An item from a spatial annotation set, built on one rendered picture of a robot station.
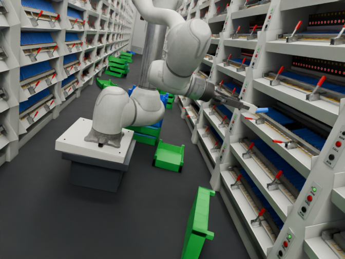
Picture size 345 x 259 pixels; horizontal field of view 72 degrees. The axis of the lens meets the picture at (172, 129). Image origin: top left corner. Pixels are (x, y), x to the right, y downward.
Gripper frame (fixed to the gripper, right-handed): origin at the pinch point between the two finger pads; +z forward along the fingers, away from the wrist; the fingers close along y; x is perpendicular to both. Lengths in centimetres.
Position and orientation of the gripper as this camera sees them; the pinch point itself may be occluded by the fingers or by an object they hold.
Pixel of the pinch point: (247, 107)
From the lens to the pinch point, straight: 100.1
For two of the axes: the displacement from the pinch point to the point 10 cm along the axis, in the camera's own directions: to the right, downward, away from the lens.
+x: 3.6, -8.8, -3.1
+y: 1.0, 3.7, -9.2
